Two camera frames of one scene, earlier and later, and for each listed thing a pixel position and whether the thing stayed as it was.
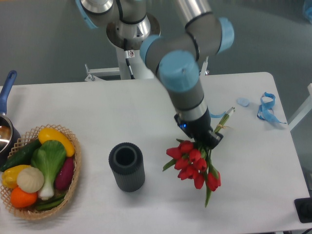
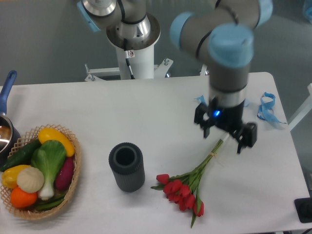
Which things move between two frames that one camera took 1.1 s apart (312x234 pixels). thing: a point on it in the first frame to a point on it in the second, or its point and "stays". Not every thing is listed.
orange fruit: [20, 199] stays
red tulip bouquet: [192, 161] to [182, 188]
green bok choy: [49, 157] stays
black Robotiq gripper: [201, 130] to [229, 118]
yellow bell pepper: [9, 175] stays
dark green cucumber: [23, 157] stays
